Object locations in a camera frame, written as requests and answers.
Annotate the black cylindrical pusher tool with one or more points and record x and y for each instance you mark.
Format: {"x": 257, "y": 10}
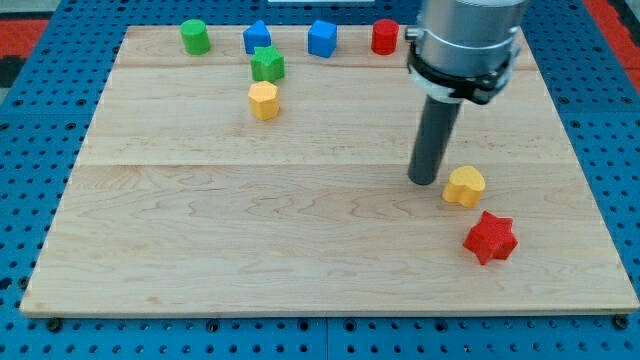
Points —
{"x": 433, "y": 133}

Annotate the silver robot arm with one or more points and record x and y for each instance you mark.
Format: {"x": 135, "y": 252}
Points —
{"x": 459, "y": 50}

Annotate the yellow heart block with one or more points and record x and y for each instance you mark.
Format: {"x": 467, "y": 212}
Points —
{"x": 465, "y": 186}

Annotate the yellow hexagon block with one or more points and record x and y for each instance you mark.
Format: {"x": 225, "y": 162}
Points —
{"x": 264, "y": 102}

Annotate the red cylinder block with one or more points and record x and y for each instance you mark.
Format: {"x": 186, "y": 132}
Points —
{"x": 384, "y": 36}

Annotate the red star block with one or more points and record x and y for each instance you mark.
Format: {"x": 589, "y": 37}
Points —
{"x": 491, "y": 238}

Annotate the blue cube block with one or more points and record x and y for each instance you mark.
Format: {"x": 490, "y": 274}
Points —
{"x": 322, "y": 39}

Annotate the green star block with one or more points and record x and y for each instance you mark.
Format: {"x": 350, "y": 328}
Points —
{"x": 267, "y": 64}

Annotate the blue triangle block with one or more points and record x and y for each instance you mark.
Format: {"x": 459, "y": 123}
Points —
{"x": 256, "y": 35}

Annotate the green cylinder block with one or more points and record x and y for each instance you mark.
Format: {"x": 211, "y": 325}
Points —
{"x": 195, "y": 37}

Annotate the wooden board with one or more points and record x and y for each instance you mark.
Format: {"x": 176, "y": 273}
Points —
{"x": 181, "y": 204}

